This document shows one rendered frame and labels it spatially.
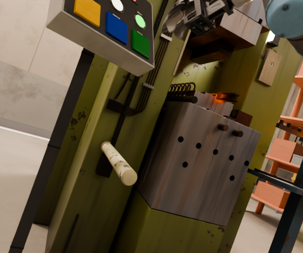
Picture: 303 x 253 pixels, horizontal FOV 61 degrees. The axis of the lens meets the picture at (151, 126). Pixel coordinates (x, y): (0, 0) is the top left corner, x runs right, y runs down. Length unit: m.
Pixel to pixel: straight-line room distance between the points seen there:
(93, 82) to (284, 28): 1.17
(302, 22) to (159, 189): 0.73
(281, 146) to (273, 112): 2.90
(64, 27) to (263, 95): 1.08
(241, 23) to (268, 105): 0.49
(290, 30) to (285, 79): 0.99
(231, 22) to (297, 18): 0.66
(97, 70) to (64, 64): 2.87
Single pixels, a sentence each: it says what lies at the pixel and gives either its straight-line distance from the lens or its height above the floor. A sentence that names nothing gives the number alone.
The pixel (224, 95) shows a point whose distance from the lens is 1.13.
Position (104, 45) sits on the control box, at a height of 0.94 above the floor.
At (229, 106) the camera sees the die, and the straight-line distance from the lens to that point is 1.19.
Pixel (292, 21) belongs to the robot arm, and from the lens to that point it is 0.59.
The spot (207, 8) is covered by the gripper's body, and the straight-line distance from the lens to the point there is 0.71.
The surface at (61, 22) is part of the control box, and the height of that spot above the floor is 0.94.
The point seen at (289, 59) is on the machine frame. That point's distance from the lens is 1.60.
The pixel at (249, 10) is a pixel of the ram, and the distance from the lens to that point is 1.29.
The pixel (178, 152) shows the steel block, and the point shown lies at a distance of 1.02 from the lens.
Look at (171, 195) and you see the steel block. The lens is 1.06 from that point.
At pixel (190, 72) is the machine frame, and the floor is 1.17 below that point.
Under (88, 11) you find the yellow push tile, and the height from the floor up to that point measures 1.00.
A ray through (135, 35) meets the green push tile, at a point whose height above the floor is 1.02.
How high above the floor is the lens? 0.78
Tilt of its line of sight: level
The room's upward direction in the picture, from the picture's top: 20 degrees clockwise
